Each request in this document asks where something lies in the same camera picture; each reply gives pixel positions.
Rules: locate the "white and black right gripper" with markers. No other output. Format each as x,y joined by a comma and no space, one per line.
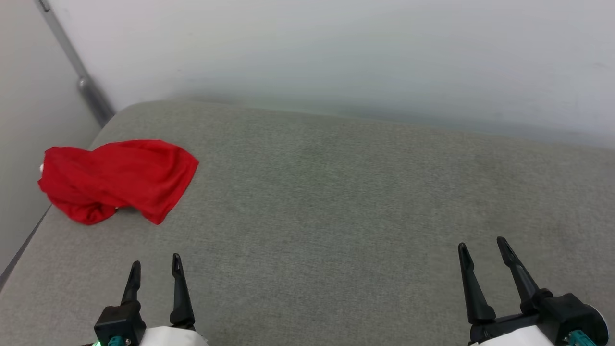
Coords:
514,334

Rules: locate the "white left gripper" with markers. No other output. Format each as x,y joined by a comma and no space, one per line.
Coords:
173,337

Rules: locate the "red jersey with white sleeves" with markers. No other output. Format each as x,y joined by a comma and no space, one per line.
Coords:
120,175

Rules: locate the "grey metal corner pole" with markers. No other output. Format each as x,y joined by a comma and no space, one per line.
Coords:
72,57

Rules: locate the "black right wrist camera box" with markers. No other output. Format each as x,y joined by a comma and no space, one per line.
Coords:
571,312

